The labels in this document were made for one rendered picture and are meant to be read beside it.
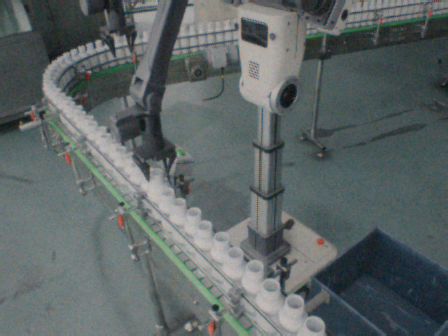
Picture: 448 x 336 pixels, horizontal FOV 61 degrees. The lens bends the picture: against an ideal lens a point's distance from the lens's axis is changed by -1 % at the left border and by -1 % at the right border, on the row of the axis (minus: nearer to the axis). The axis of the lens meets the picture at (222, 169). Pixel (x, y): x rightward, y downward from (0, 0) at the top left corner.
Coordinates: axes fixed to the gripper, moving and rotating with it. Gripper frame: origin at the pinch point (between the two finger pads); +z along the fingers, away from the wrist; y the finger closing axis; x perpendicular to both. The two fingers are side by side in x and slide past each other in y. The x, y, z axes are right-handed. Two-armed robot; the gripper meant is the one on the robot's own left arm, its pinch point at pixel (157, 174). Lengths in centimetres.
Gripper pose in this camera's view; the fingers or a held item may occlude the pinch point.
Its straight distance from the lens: 111.3
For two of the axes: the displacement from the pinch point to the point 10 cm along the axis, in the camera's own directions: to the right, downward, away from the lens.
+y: 7.9, -3.6, 4.9
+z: 0.2, 8.2, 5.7
